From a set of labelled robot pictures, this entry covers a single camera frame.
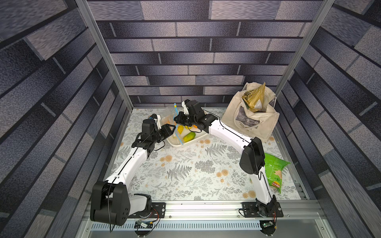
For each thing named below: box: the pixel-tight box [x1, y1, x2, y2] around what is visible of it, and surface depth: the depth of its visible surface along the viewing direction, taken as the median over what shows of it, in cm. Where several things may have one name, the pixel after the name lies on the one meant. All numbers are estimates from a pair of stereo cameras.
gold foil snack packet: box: [241, 81, 266, 113], surface depth 97 cm
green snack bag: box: [264, 152, 291, 194], surface depth 81 cm
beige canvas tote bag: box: [221, 82, 280, 143], surface depth 99 cm
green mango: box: [182, 131, 196, 143], surface depth 99 cm
